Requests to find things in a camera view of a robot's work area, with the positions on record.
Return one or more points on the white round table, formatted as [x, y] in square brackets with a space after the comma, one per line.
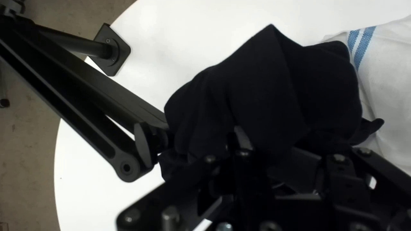
[171, 42]

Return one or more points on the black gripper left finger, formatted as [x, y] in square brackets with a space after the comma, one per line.
[202, 192]

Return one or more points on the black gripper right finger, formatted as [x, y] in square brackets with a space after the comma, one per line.
[356, 192]

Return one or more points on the black shirt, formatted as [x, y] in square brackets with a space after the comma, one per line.
[281, 94]

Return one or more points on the black clamp-on stand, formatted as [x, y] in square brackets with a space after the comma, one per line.
[74, 78]

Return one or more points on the white folded towel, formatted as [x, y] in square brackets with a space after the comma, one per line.
[381, 58]

